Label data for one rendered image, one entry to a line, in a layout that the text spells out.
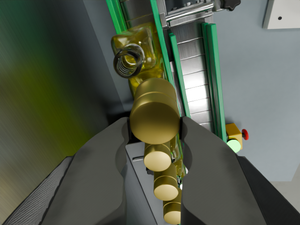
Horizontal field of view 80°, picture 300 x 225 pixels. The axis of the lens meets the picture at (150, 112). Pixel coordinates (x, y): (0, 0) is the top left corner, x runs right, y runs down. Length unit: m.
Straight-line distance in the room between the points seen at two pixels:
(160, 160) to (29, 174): 0.14
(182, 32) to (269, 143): 0.57
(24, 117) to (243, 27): 0.57
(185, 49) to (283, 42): 0.33
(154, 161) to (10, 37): 0.21
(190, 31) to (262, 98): 0.38
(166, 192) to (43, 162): 0.16
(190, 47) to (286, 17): 0.29
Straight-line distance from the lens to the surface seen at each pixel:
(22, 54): 0.26
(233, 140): 0.66
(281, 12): 0.64
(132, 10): 0.45
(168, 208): 0.31
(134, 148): 0.58
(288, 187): 2.47
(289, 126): 0.84
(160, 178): 0.26
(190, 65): 0.47
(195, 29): 0.46
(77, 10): 0.54
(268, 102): 0.74
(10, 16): 0.28
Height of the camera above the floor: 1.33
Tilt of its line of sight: 62 degrees down
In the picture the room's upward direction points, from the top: 175 degrees counter-clockwise
